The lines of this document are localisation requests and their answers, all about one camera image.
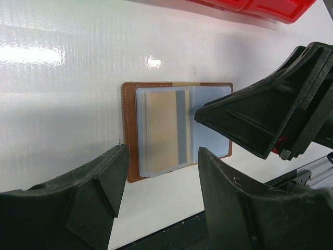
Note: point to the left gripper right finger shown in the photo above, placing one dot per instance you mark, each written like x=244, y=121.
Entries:
x=243, y=213

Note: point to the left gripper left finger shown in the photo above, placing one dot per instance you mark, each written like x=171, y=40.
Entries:
x=75, y=210

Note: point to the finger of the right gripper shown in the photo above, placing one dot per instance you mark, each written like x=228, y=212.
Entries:
x=282, y=113

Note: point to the brown leather card holder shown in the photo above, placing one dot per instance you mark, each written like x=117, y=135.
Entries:
x=128, y=91

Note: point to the gold card with grey stripe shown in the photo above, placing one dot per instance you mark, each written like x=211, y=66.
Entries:
x=168, y=136

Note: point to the right red plastic bin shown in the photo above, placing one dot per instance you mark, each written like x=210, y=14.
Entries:
x=286, y=11

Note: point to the red plastic bin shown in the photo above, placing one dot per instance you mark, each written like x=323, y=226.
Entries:
x=232, y=5
x=286, y=11

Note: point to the middle red plastic bin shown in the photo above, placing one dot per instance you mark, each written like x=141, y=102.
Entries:
x=232, y=5

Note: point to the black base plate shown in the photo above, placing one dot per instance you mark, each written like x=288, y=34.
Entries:
x=192, y=232

